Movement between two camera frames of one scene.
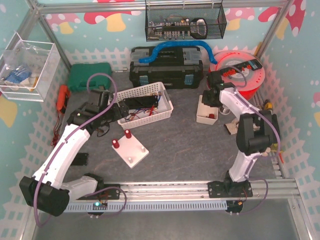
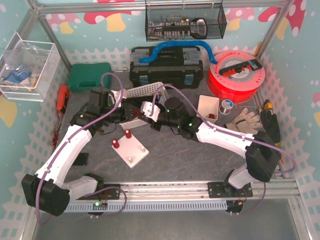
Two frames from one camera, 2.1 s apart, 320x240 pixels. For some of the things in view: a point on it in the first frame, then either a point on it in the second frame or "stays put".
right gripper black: (208, 97) → (154, 122)
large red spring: (128, 133) stays put
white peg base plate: (130, 151) stays put
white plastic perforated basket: (140, 116) stays put
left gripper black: (124, 108) → (126, 112)
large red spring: (115, 143) stays put
